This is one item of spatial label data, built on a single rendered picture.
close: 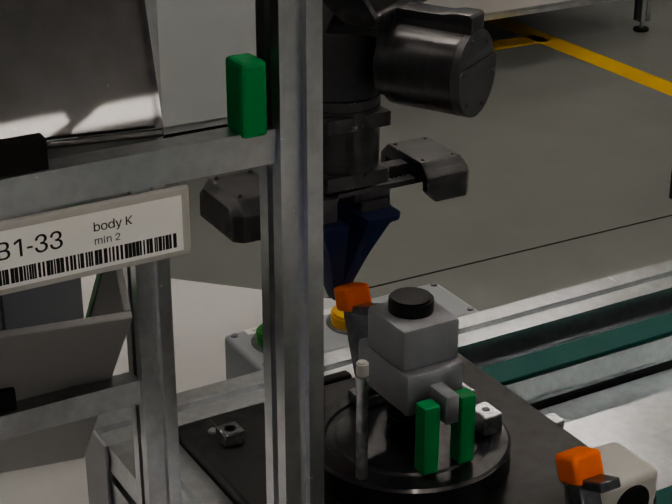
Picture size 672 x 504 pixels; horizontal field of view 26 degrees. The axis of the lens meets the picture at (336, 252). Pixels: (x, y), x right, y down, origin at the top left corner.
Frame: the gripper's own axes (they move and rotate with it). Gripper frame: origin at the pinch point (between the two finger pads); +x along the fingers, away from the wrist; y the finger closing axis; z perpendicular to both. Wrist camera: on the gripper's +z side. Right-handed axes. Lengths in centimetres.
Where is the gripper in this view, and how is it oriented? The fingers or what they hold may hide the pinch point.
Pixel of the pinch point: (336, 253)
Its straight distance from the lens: 103.3
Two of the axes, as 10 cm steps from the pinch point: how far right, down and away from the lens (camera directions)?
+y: -8.7, 2.0, -4.6
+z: -5.0, -3.7, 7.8
